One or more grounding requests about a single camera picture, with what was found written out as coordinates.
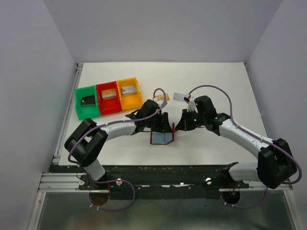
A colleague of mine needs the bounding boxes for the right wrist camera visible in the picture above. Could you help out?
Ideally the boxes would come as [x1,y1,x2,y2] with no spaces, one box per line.
[184,94,197,112]

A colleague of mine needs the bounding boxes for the silver card stack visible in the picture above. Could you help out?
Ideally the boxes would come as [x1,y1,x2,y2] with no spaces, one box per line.
[121,85,137,96]

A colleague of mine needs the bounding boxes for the white VIP card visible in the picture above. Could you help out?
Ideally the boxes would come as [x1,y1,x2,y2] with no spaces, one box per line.
[173,92,186,102]

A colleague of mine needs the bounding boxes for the green plastic bin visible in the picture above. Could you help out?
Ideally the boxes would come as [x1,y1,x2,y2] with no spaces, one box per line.
[75,85,100,120]

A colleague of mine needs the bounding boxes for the aluminium frame rail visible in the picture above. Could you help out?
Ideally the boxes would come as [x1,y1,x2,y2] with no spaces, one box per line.
[37,62,84,192]

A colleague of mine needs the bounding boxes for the gold VIP card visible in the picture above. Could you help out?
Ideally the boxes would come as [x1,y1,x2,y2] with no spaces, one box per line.
[156,93,170,101]

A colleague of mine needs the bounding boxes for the red leather card holder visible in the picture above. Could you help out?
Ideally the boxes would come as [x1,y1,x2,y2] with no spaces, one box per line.
[150,123,175,145]

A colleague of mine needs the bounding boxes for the yellow plastic bin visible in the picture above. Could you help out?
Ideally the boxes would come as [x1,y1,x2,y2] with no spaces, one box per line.
[116,77,143,111]

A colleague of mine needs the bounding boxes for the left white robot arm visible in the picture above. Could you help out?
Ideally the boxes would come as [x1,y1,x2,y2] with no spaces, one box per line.
[64,99,165,189]

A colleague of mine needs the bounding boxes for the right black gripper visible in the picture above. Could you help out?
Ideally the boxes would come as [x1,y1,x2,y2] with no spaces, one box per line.
[176,108,206,131]

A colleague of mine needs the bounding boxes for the red plastic bin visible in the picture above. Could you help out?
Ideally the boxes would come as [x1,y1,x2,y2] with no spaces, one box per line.
[96,81,122,115]

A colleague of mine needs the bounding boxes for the gold card stack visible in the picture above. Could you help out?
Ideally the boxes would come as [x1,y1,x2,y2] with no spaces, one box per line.
[101,88,117,100]

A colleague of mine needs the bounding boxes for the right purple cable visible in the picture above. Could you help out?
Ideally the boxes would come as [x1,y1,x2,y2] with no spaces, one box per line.
[188,84,302,208]

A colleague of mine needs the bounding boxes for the black card stack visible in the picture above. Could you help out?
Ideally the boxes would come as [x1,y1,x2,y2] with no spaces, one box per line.
[80,95,96,107]

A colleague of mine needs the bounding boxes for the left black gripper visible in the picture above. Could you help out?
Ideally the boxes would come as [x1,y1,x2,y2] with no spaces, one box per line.
[145,112,173,133]

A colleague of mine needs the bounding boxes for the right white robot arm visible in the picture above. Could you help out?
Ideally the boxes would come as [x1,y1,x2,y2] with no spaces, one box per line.
[176,96,298,189]

